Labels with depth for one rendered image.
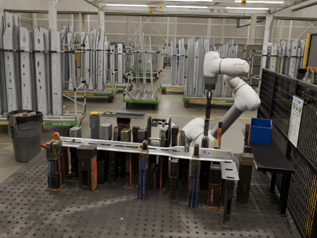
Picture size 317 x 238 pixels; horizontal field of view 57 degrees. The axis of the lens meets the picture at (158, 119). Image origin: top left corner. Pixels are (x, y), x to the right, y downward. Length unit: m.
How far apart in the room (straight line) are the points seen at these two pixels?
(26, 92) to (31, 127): 1.92
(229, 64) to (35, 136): 3.44
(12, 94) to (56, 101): 0.88
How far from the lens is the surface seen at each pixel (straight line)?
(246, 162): 1.99
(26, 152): 4.78
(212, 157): 2.08
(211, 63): 1.96
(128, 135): 2.31
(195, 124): 2.77
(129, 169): 2.21
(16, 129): 4.64
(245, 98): 2.41
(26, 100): 6.49
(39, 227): 1.91
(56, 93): 6.27
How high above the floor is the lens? 1.72
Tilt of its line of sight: 14 degrees down
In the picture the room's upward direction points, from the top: 2 degrees clockwise
